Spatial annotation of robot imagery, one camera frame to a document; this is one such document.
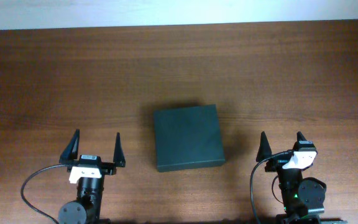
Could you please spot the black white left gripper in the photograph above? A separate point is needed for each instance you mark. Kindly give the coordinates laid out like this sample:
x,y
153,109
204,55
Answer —
x,y
72,152

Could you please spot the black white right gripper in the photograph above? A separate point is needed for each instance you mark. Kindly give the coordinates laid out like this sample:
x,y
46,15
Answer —
x,y
264,150

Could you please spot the black gift box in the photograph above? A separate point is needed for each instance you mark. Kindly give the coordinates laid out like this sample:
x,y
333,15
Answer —
x,y
188,138

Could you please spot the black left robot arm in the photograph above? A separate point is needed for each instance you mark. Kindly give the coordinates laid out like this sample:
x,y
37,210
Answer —
x,y
86,208

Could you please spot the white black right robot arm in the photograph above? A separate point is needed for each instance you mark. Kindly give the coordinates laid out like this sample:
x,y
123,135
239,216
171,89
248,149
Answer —
x,y
302,198

